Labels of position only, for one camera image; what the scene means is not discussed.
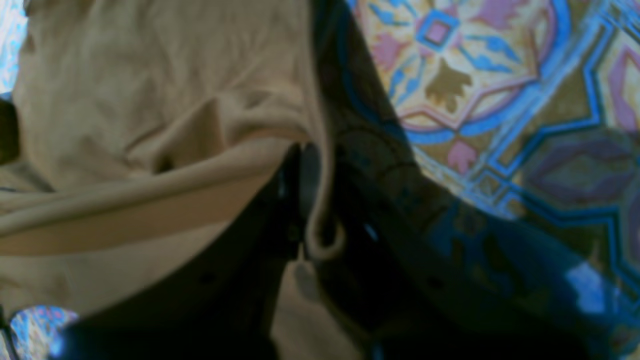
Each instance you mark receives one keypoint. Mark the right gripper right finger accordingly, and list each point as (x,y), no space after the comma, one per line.
(467,285)

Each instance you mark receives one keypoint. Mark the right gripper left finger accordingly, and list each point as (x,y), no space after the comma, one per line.
(221,304)

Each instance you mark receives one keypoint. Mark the brown t-shirt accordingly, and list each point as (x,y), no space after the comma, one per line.
(144,127)

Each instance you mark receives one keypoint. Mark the patterned tile tablecloth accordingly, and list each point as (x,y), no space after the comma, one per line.
(526,110)

